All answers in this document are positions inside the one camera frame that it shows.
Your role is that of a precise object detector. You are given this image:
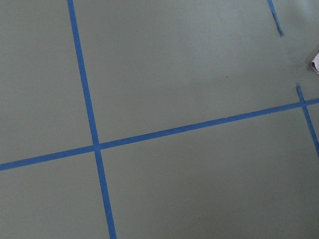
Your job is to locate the pink Snoopy t-shirt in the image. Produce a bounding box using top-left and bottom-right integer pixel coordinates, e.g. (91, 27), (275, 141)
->
(311, 53), (319, 75)

